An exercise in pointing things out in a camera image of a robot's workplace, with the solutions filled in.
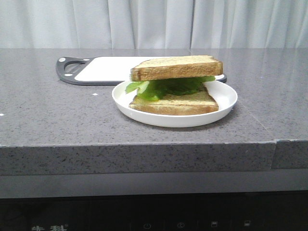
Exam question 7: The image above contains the green lettuce leaf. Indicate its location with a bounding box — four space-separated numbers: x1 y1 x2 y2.
125 76 215 101

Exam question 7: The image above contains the bread slice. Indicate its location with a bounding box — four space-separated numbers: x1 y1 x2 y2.
130 55 223 81
129 85 219 116

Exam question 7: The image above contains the white round plate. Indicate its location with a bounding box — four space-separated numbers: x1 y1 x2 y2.
112 81 238 128

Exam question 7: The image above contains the white cutting board grey rim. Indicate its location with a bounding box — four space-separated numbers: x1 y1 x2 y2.
55 56 228 86

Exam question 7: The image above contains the white curtain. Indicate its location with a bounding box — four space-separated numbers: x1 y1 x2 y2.
0 0 308 49

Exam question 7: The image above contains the black appliance front panel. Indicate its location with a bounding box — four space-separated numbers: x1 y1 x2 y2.
0 191 308 231

